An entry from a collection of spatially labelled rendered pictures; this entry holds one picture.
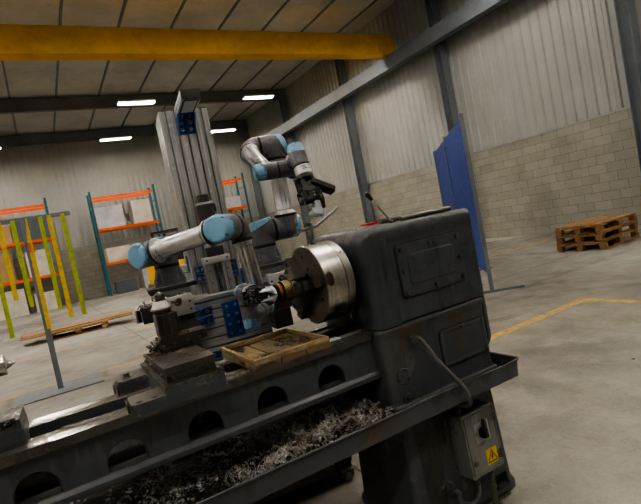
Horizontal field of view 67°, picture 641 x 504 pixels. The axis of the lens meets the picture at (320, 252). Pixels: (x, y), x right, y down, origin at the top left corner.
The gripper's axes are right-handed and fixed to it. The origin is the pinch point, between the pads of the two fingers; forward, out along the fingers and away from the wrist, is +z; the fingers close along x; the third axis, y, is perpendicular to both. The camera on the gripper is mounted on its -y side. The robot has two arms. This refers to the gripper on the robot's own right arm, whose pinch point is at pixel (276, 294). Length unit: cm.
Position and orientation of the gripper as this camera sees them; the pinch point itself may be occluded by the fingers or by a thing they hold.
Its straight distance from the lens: 184.7
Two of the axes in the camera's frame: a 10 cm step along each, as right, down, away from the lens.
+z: 4.6, -0.4, -8.9
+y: -8.7, 2.0, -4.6
